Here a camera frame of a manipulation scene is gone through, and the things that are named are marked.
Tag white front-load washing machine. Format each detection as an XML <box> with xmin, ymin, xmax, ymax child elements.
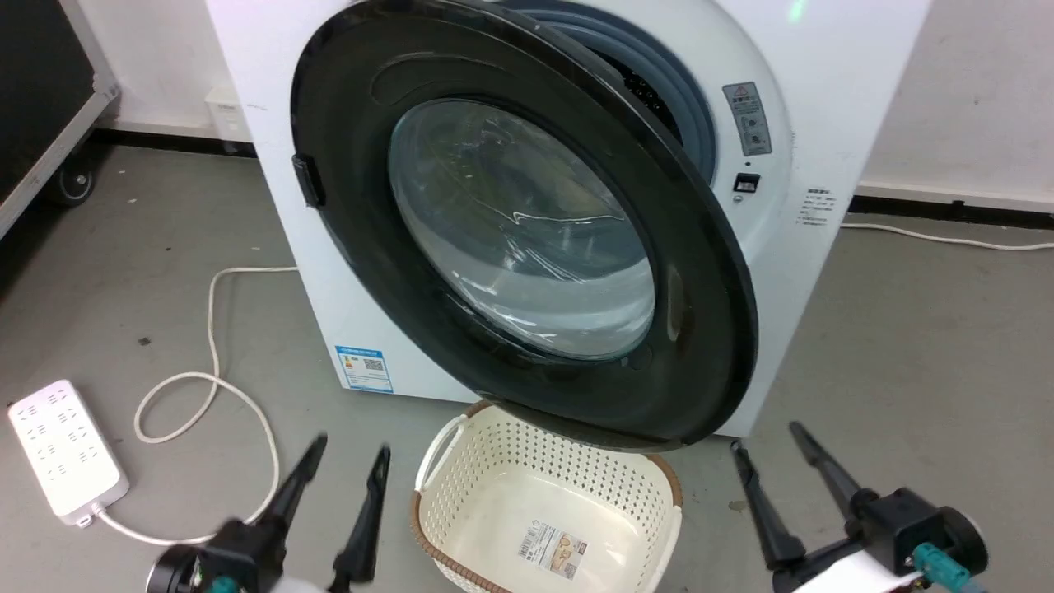
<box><xmin>204</xmin><ymin>0</ymin><xmax>935</xmax><ymax>438</ymax></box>

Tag grey warning label sticker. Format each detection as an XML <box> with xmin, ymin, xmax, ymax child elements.
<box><xmin>723</xmin><ymin>82</ymin><xmax>773</xmax><ymax>157</ymax></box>

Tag black flight case with wheels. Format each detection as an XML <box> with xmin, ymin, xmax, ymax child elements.
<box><xmin>0</xmin><ymin>0</ymin><xmax>122</xmax><ymax>241</ymax></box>

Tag blue energy label sticker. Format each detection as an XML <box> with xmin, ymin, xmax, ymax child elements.
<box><xmin>335</xmin><ymin>345</ymin><xmax>394</xmax><ymax>394</ymax></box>

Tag black round washing machine door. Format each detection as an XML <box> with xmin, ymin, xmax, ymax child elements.
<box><xmin>290</xmin><ymin>0</ymin><xmax>759</xmax><ymax>452</ymax></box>

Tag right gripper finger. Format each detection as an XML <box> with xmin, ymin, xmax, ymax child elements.
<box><xmin>730</xmin><ymin>440</ymin><xmax>808</xmax><ymax>571</ymax></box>
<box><xmin>789</xmin><ymin>421</ymin><xmax>880</xmax><ymax>521</ymax></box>

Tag white power strip cable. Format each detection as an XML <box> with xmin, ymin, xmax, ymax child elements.
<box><xmin>92</xmin><ymin>265</ymin><xmax>300</xmax><ymax>548</ymax></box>

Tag price label sticker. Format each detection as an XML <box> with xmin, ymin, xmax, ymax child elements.
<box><xmin>518</xmin><ymin>519</ymin><xmax>589</xmax><ymax>581</ymax></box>

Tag white power strip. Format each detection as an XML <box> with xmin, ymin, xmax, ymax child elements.
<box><xmin>7</xmin><ymin>379</ymin><xmax>131</xmax><ymax>528</ymax></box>

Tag white wall socket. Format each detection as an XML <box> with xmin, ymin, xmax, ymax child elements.
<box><xmin>204</xmin><ymin>83</ymin><xmax>251</xmax><ymax>144</ymax></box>

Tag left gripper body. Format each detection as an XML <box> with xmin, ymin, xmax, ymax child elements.
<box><xmin>145</xmin><ymin>519</ymin><xmax>287</xmax><ymax>593</ymax></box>

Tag cream perforated laundry basket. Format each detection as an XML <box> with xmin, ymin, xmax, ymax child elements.
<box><xmin>410</xmin><ymin>400</ymin><xmax>684</xmax><ymax>593</ymax></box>

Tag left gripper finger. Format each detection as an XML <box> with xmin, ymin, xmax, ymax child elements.
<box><xmin>329</xmin><ymin>445</ymin><xmax>392</xmax><ymax>593</ymax></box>
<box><xmin>263</xmin><ymin>433</ymin><xmax>329</xmax><ymax>528</ymax></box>

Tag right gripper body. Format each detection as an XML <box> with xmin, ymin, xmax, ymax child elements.
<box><xmin>772</xmin><ymin>488</ymin><xmax>989</xmax><ymax>593</ymax></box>

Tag white cable along wall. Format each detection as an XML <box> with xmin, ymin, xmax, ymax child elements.
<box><xmin>839</xmin><ymin>221</ymin><xmax>1054</xmax><ymax>252</ymax></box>

